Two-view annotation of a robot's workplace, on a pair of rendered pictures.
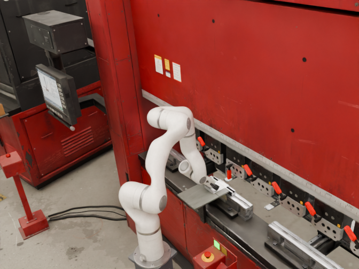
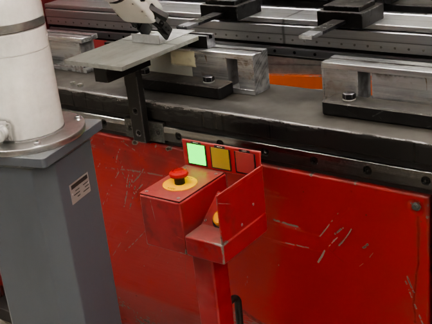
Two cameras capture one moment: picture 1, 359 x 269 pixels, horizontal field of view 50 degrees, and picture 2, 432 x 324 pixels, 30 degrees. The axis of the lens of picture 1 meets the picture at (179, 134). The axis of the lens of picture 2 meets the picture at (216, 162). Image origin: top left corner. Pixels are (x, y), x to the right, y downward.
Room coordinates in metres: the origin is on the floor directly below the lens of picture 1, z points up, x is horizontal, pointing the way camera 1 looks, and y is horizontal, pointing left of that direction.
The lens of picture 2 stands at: (0.09, 0.29, 1.44)
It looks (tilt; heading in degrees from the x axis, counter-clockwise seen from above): 22 degrees down; 342
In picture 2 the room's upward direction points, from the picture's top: 6 degrees counter-clockwise
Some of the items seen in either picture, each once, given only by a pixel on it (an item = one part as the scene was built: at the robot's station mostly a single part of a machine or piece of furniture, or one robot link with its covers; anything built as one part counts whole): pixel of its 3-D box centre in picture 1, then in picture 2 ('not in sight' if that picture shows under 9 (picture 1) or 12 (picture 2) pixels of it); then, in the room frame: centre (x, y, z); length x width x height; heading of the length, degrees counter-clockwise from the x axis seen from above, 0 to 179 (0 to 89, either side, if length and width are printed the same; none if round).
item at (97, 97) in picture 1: (93, 107); not in sight; (2.90, 0.69, 1.18); 0.40 x 0.24 x 0.07; 32
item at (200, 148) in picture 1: (197, 134); not in sight; (2.13, -0.12, 1.26); 0.15 x 0.09 x 0.17; 32
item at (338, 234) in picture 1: (332, 216); not in sight; (1.29, -0.65, 1.26); 0.15 x 0.09 x 0.17; 32
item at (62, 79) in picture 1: (60, 92); not in sight; (2.67, 0.86, 1.42); 0.45 x 0.12 x 0.36; 37
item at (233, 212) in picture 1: (219, 203); (176, 83); (1.88, -0.21, 0.89); 0.30 x 0.05 x 0.03; 32
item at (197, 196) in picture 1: (203, 193); (132, 49); (1.86, -0.11, 1.00); 0.26 x 0.18 x 0.01; 122
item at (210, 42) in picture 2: (223, 186); (178, 38); (1.93, -0.24, 0.99); 0.20 x 0.03 x 0.03; 32
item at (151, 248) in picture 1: (150, 240); (18, 82); (1.40, 0.19, 1.09); 0.19 x 0.19 x 0.18
